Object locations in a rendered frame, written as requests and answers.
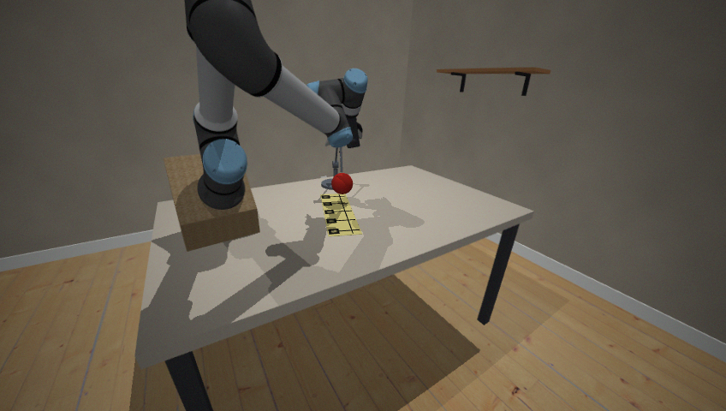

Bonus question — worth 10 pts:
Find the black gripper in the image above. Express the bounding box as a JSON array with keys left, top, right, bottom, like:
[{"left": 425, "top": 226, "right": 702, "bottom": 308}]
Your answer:
[{"left": 325, "top": 113, "right": 363, "bottom": 146}]

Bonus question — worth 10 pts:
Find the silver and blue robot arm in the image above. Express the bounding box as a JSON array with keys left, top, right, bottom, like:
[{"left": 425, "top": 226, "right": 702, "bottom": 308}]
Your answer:
[{"left": 184, "top": 0, "right": 368, "bottom": 210}]

